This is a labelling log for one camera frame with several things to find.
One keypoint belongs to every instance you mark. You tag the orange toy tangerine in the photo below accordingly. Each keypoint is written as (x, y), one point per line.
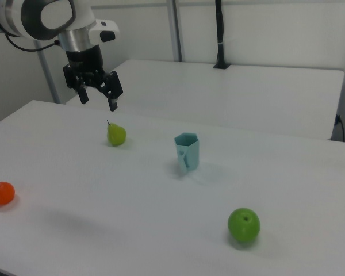
(1, 193)

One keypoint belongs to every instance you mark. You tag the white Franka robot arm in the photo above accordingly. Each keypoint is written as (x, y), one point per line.
(51, 14)

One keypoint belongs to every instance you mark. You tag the green toy pear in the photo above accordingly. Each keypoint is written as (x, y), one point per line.
(116, 135)

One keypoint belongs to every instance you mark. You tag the green toy apple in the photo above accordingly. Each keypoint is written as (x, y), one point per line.
(243, 224)

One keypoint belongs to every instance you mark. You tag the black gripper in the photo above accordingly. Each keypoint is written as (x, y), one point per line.
(83, 61)

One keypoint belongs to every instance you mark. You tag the white side table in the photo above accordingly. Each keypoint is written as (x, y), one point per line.
(218, 95)

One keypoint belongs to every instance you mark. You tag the light blue hexagonal mug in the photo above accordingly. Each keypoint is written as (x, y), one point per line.
(189, 152)

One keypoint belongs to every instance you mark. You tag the grey aluminium partition post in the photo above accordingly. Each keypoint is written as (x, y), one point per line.
(47, 74)
(175, 28)

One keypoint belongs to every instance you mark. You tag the black pole with base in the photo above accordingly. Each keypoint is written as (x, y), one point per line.
(220, 34)

